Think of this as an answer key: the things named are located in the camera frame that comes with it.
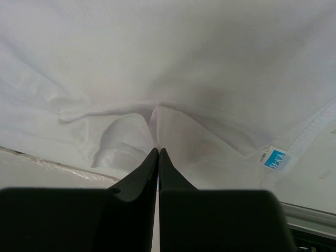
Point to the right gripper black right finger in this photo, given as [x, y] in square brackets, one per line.
[217, 220]

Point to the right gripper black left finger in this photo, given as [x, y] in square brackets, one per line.
[118, 218]

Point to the aluminium table edge rail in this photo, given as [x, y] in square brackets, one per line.
[23, 170]

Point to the white cloth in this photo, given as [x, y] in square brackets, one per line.
[235, 91]

